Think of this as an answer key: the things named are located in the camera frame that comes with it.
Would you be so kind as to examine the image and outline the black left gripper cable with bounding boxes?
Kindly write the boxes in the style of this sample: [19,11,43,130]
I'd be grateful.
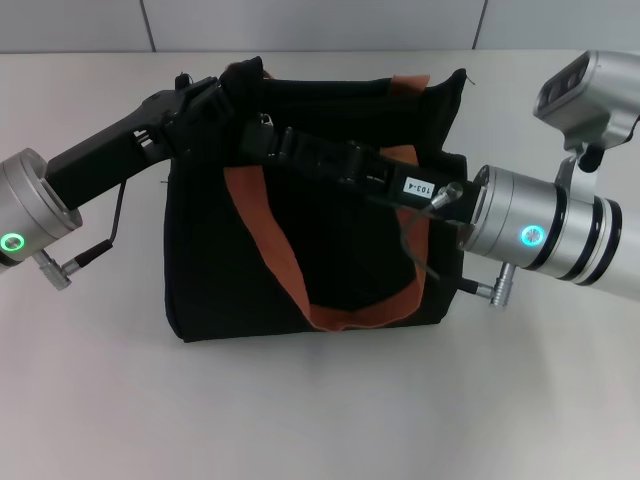
[34,182,129,290]

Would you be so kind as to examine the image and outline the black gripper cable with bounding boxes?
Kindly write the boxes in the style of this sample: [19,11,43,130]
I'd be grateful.
[34,182,129,290]
[394,182,517,310]

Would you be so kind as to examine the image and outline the black food bag brown handles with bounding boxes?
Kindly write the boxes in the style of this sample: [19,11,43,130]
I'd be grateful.
[162,55,474,345]

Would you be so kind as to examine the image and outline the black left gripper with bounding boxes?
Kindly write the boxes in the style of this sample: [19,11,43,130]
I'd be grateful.
[47,75,346,210]

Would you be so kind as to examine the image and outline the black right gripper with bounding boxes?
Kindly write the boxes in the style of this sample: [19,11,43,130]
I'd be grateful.
[282,128,479,224]

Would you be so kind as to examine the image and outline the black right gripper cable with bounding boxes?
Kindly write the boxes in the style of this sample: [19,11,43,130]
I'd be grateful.
[394,182,517,310]

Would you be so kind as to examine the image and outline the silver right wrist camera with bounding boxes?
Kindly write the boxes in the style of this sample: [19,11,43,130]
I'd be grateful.
[534,49,640,197]

